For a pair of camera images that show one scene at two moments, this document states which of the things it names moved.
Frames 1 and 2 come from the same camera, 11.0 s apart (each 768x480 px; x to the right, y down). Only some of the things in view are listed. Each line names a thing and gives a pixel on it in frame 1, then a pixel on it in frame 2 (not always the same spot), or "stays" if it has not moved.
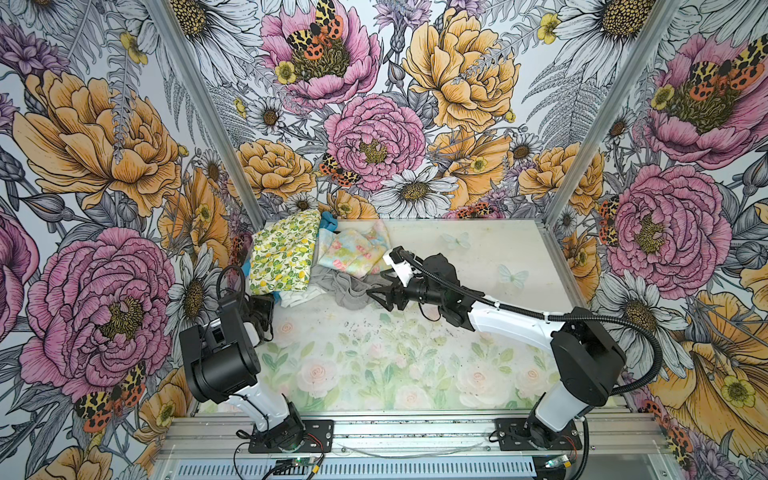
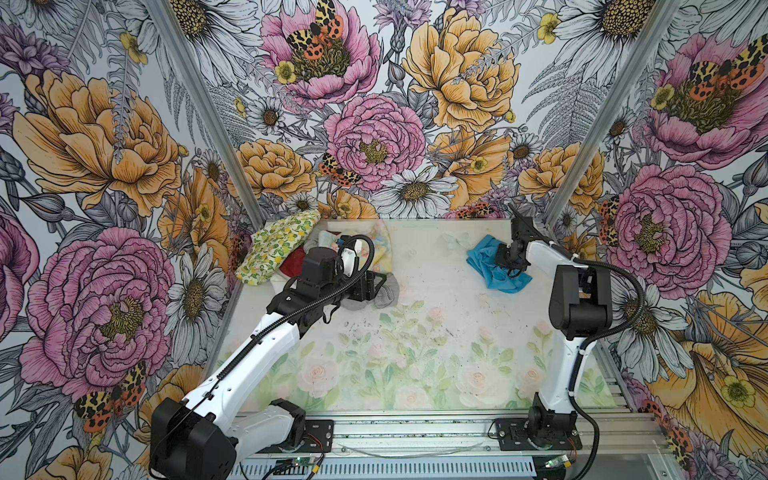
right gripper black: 399,287 to 502,247
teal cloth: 328,222 to 483,256
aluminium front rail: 595,434 stays
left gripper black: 264,301 to 364,284
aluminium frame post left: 201,96 stays
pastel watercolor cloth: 358,252 stays
